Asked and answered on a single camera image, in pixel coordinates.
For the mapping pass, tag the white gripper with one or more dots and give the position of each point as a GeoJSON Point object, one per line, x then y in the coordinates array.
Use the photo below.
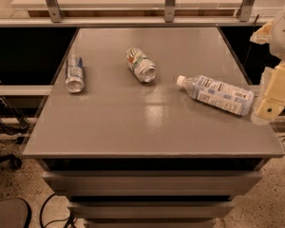
{"type": "Point", "coordinates": [284, 37]}

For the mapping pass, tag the blue label plastic bottle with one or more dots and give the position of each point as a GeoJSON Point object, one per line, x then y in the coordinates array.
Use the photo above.
{"type": "Point", "coordinates": [221, 95]}

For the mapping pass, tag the green white soda can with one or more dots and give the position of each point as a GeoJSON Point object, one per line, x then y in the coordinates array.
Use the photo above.
{"type": "Point", "coordinates": [140, 65]}

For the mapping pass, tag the silver blue redbull can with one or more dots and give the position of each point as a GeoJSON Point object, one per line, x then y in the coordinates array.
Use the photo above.
{"type": "Point", "coordinates": [74, 74]}

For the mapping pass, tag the grey drawer cabinet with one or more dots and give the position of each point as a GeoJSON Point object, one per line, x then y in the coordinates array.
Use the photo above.
{"type": "Point", "coordinates": [153, 192]}

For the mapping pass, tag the black office chair base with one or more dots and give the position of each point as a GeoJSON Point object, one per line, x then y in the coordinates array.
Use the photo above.
{"type": "Point", "coordinates": [14, 162]}

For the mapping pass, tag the grey chair seat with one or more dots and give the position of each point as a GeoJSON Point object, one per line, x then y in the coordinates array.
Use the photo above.
{"type": "Point", "coordinates": [14, 213]}

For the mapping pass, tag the metal frame railing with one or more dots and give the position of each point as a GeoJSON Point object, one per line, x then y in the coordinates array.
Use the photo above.
{"type": "Point", "coordinates": [133, 13]}

